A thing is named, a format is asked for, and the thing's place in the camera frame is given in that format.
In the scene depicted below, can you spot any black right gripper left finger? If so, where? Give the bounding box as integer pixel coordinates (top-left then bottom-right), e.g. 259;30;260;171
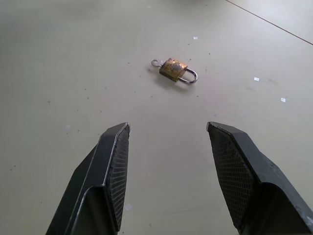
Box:
45;122;131;235

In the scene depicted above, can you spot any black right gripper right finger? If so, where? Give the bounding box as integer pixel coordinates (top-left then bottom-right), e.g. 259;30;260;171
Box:
206;121;313;235

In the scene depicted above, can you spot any worn brass padlock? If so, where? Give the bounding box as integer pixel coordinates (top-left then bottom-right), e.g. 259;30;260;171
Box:
159;57;198;86

